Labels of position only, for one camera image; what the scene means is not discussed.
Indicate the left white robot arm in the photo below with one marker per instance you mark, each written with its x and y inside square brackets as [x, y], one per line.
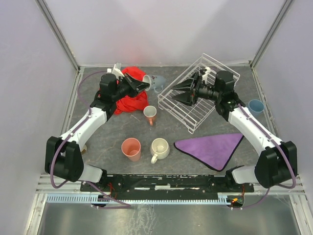
[63, 156]

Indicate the black mounting base plate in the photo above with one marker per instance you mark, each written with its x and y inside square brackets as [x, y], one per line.
[170, 187]

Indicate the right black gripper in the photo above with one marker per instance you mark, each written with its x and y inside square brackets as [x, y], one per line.
[193, 88]

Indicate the pink plastic tumbler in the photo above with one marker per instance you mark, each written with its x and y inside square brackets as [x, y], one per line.
[131, 148]

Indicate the purple microfiber cloth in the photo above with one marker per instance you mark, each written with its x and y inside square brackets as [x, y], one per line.
[213, 151]

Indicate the beige cup behind arm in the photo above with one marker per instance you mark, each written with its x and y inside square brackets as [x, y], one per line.
[84, 149]

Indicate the light blue ceramic mug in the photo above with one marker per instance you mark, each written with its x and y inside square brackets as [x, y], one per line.
[156, 83]

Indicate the red crumpled cloth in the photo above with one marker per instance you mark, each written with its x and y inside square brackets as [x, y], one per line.
[138, 103]

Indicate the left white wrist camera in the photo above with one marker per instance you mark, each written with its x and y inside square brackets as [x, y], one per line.
[116, 71]

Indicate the salmon pink ceramic mug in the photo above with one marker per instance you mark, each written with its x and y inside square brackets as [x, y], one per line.
[150, 113]

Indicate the cream ceramic mug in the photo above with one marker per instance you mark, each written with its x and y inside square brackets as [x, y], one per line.
[159, 149]

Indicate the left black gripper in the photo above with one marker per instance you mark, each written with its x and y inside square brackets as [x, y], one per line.
[128, 83]

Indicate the white wire dish rack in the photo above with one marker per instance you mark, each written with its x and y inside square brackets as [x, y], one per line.
[193, 116]

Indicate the blue plastic cup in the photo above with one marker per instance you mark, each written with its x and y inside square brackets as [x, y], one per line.
[256, 107]

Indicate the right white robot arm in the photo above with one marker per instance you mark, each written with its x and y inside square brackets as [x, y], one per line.
[277, 163]

